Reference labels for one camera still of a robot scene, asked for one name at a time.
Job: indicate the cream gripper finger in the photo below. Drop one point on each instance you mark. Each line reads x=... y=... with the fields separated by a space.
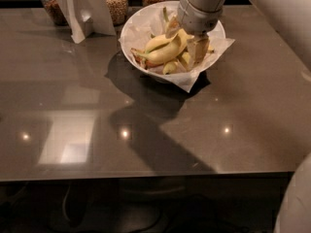
x=197 y=49
x=172 y=27

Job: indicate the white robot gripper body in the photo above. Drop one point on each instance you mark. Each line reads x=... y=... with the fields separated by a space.
x=198 y=20

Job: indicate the large yellow top banana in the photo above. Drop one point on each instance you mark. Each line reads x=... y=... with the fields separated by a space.
x=171 y=51

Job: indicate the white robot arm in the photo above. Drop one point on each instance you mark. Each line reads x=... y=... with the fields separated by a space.
x=292 y=21

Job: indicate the small yellow banana right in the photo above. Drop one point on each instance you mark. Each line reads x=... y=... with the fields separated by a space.
x=184 y=58

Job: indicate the small yellow banana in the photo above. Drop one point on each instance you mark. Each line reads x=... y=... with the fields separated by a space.
x=170 y=67
x=184 y=58

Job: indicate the yellow banana across middle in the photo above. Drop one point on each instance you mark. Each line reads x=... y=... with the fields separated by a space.
x=158 y=43

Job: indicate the white bowl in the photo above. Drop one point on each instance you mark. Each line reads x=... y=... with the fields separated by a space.
x=150 y=21

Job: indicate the small yellow banana left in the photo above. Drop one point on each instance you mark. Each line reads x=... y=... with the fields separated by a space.
x=170 y=67

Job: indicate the middle glass jar with grains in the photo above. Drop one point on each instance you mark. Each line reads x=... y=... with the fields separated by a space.
x=118 y=10

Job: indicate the white folded paper stand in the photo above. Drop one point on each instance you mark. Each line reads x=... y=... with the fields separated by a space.
x=86 y=17

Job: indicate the left glass jar with nuts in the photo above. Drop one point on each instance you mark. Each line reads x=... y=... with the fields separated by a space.
x=54 y=12

